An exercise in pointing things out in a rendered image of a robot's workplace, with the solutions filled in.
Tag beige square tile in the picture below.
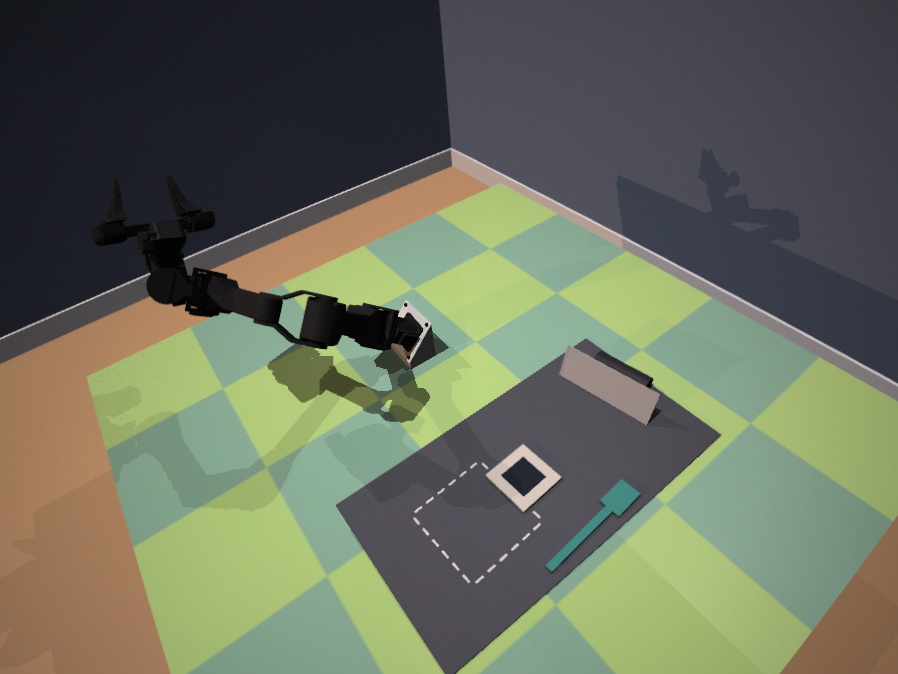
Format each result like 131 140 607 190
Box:
486 445 562 513

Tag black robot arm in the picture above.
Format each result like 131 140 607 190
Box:
137 220 423 352

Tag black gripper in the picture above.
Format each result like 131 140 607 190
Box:
90 174 215 271

